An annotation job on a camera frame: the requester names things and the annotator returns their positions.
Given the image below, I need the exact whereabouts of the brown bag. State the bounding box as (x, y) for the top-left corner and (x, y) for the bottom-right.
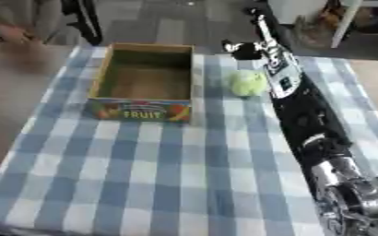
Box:
(292, 14), (335, 48)

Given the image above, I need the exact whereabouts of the person's hand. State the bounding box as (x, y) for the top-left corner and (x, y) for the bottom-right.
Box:
(0, 23), (36, 44)

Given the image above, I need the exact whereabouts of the white table leg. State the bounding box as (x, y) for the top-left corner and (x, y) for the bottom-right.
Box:
(329, 0), (367, 49)

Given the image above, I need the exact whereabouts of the person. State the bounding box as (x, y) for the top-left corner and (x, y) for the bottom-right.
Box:
(0, 0), (65, 48)

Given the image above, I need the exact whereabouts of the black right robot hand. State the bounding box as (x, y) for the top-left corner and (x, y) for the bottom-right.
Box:
(219, 6), (296, 63)

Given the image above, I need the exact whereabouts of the tan cardboard box, green inside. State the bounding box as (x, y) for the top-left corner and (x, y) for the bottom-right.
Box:
(84, 41), (195, 124)

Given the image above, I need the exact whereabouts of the black chair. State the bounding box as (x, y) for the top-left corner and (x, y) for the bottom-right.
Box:
(60, 0), (105, 46)

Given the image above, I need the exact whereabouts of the light green toy fruit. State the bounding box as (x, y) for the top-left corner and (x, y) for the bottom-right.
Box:
(226, 69), (270, 98)

